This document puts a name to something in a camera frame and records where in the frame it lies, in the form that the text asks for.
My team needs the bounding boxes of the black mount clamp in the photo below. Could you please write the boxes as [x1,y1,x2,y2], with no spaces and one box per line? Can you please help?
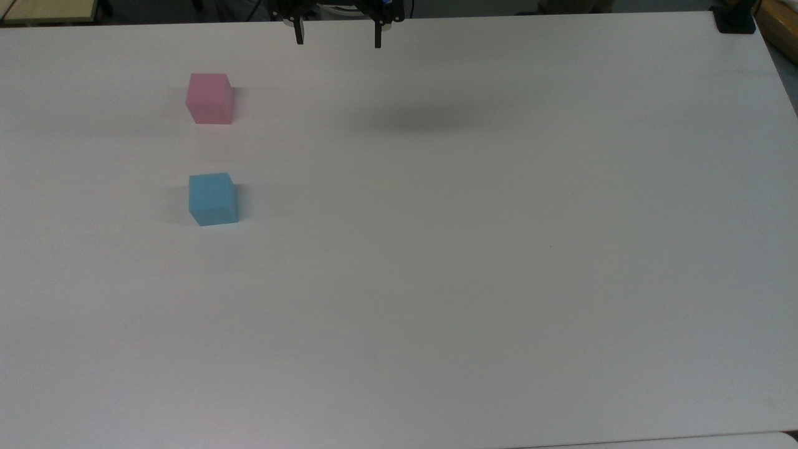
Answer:
[713,5,757,35]

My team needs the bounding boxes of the blue foam cube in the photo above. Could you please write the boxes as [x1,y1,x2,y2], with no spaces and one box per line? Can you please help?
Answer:
[188,173,239,226]

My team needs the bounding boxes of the wooden furniture piece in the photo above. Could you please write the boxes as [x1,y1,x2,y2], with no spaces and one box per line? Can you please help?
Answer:
[756,0,798,63]

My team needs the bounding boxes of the pink foam cube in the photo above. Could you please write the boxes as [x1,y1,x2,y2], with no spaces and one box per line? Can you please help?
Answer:
[185,73,235,125]

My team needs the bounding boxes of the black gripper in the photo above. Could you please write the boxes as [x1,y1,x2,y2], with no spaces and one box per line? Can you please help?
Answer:
[271,0,406,49]

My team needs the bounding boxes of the beige table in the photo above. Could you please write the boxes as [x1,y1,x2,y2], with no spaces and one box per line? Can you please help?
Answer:
[0,0,103,26]

